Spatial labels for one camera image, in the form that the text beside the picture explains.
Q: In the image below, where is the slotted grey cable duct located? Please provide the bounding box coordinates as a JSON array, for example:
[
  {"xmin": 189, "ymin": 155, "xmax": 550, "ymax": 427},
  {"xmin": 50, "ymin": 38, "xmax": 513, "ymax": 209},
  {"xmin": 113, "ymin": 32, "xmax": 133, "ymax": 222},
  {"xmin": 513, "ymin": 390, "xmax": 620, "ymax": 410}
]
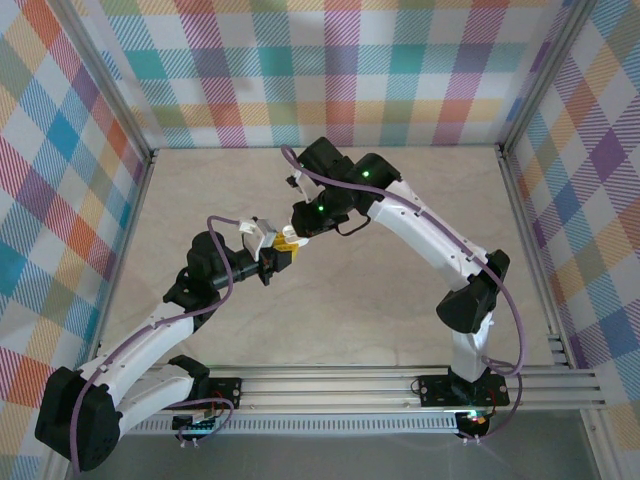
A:
[{"xmin": 132, "ymin": 413, "xmax": 461, "ymax": 435}]

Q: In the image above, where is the aluminium side rail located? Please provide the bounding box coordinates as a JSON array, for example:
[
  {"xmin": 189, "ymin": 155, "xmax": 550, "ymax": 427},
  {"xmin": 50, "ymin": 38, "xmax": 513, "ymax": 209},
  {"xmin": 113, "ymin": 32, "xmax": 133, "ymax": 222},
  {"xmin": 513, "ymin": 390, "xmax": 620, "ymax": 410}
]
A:
[{"xmin": 497, "ymin": 147, "xmax": 576, "ymax": 370}]

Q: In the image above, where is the red-lit controller board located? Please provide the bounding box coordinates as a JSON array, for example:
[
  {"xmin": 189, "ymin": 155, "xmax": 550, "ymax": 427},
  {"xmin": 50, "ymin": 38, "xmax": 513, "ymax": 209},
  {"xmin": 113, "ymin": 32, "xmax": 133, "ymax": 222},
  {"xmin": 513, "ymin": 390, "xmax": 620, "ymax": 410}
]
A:
[{"xmin": 454, "ymin": 409, "xmax": 490, "ymax": 427}]

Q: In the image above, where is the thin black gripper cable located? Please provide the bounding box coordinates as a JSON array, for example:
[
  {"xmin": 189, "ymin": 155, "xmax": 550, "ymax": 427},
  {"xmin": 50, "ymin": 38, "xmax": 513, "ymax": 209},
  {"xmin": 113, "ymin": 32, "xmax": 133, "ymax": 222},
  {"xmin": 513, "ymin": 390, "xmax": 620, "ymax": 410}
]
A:
[{"xmin": 332, "ymin": 217, "xmax": 372, "ymax": 239}]

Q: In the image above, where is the green-lit controller board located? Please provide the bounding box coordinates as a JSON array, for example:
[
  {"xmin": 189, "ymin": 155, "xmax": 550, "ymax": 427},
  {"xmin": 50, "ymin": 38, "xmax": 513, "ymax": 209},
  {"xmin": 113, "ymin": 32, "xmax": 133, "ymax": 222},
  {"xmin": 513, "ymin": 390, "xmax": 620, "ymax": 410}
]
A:
[{"xmin": 172, "ymin": 409, "xmax": 221, "ymax": 434}]

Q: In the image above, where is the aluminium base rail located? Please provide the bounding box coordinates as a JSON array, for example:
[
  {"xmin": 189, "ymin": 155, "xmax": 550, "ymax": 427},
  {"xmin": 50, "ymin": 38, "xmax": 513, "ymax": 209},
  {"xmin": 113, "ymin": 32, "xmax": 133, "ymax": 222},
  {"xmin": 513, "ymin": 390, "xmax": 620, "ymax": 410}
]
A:
[{"xmin": 64, "ymin": 364, "xmax": 604, "ymax": 414}]

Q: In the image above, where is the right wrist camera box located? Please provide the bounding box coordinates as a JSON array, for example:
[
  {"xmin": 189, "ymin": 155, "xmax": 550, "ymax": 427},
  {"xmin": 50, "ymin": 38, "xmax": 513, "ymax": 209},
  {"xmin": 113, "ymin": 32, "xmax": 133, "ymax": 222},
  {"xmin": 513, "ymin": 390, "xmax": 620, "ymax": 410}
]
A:
[{"xmin": 285, "ymin": 167, "xmax": 315, "ymax": 199}]

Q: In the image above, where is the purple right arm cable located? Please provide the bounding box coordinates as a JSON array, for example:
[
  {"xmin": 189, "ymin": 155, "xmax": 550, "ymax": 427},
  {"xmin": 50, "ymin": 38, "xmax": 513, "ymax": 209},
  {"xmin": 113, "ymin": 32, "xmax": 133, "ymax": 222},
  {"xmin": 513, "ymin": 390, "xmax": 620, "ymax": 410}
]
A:
[{"xmin": 280, "ymin": 144, "xmax": 525, "ymax": 444}]

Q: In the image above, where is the grey metal sheet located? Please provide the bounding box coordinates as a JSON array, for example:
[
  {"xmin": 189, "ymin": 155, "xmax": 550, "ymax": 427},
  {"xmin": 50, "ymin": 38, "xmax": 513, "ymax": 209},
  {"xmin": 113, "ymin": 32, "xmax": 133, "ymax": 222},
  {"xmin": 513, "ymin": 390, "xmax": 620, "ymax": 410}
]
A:
[{"xmin": 119, "ymin": 412, "xmax": 596, "ymax": 480}]

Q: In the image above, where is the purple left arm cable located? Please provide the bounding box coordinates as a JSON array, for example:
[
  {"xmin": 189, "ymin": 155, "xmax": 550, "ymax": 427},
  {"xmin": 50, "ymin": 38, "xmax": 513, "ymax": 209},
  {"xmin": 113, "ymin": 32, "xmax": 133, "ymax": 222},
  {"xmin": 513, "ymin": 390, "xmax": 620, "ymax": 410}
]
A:
[{"xmin": 69, "ymin": 214, "xmax": 251, "ymax": 476}]

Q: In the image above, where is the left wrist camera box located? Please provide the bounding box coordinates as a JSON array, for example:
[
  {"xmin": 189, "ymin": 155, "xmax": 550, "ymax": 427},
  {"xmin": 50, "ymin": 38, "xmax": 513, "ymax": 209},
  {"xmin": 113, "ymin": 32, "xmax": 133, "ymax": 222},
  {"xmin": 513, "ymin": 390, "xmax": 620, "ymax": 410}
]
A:
[{"xmin": 238, "ymin": 216, "xmax": 279, "ymax": 261}]

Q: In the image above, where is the short aluminium frame post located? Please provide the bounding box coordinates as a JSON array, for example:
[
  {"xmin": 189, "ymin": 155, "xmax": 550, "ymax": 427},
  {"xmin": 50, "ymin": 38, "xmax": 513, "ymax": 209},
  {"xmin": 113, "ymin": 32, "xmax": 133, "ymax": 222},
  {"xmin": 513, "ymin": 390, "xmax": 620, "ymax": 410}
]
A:
[{"xmin": 579, "ymin": 409, "xmax": 619, "ymax": 480}]

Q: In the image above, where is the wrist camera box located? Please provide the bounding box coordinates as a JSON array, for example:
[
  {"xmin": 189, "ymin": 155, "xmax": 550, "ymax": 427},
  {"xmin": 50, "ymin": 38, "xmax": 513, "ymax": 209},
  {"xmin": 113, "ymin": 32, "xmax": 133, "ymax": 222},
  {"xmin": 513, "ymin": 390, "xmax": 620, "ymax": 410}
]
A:
[
  {"xmin": 238, "ymin": 216, "xmax": 279, "ymax": 261},
  {"xmin": 285, "ymin": 167, "xmax": 315, "ymax": 199}
]

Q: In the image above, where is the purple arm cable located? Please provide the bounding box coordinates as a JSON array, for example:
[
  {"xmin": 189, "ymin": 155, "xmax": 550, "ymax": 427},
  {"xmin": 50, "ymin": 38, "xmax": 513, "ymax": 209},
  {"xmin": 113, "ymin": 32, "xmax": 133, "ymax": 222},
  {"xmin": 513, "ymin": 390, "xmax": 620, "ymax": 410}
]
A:
[
  {"xmin": 280, "ymin": 144, "xmax": 525, "ymax": 444},
  {"xmin": 69, "ymin": 214, "xmax": 251, "ymax": 476}
]

